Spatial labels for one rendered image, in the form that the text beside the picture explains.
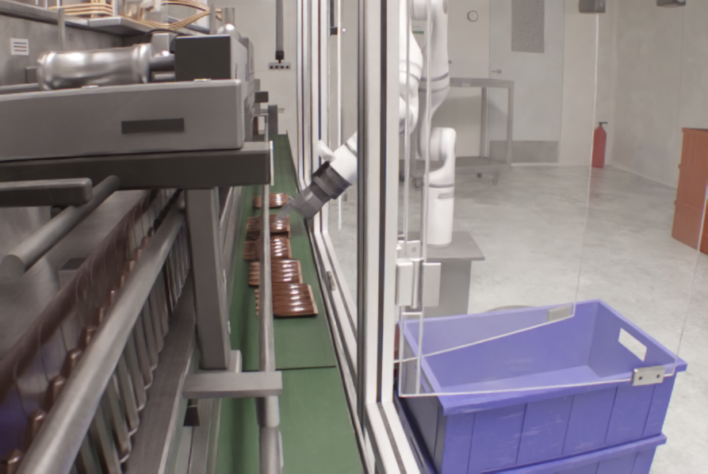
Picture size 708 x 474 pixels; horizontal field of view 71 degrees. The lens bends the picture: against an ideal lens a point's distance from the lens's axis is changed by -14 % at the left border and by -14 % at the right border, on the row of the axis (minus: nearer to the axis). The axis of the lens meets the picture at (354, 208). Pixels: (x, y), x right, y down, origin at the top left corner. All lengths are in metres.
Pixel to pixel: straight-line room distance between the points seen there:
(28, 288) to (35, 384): 0.47
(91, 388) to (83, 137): 0.22
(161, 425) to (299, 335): 0.55
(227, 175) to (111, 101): 0.09
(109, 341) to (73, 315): 0.03
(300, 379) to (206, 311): 0.36
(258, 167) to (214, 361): 0.14
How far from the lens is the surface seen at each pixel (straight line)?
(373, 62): 0.68
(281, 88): 5.68
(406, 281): 0.73
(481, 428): 1.18
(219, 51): 0.39
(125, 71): 0.40
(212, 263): 0.38
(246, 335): 0.84
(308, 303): 0.90
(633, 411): 1.38
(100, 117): 0.36
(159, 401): 0.32
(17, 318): 0.58
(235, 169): 0.35
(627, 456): 1.47
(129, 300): 0.23
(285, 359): 0.78
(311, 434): 0.65
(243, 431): 0.66
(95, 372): 0.19
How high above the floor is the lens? 1.05
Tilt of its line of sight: 14 degrees down
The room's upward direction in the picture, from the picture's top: straight up
